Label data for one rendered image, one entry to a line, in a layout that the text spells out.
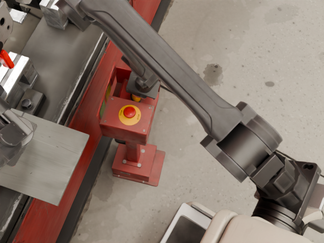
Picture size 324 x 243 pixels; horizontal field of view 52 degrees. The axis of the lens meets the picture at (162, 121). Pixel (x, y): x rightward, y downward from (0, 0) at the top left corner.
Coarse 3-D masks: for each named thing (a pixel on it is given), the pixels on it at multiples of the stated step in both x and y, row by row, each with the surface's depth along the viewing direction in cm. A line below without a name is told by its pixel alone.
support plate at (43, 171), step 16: (16, 112) 82; (48, 128) 81; (64, 128) 81; (32, 144) 79; (48, 144) 80; (64, 144) 80; (80, 144) 80; (32, 160) 78; (48, 160) 78; (64, 160) 78; (0, 176) 76; (16, 176) 76; (32, 176) 77; (48, 176) 77; (64, 176) 77; (32, 192) 75; (48, 192) 75
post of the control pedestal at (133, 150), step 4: (128, 144) 144; (132, 144) 143; (136, 144) 142; (128, 148) 150; (132, 148) 149; (136, 148) 147; (128, 152) 156; (132, 152) 154; (136, 152) 153; (128, 156) 162; (132, 156) 161; (136, 156) 159; (132, 160) 167; (136, 160) 165
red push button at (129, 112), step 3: (126, 108) 105; (129, 108) 105; (132, 108) 105; (123, 111) 105; (126, 111) 105; (129, 111) 105; (132, 111) 105; (135, 111) 106; (126, 114) 104; (129, 114) 104; (132, 114) 105; (126, 117) 105; (129, 117) 104; (132, 117) 105
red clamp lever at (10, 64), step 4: (0, 44) 68; (0, 48) 68; (0, 52) 70; (4, 52) 71; (0, 56) 71; (4, 56) 71; (8, 56) 72; (0, 60) 72; (4, 60) 72; (8, 60) 73; (4, 64) 74; (8, 64) 74; (12, 64) 75
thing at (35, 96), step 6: (30, 90) 95; (24, 96) 94; (30, 96) 94; (36, 96) 94; (42, 96) 95; (36, 102) 94; (42, 102) 96; (18, 108) 93; (24, 108) 93; (30, 108) 93; (36, 108) 93; (30, 114) 92; (36, 114) 94
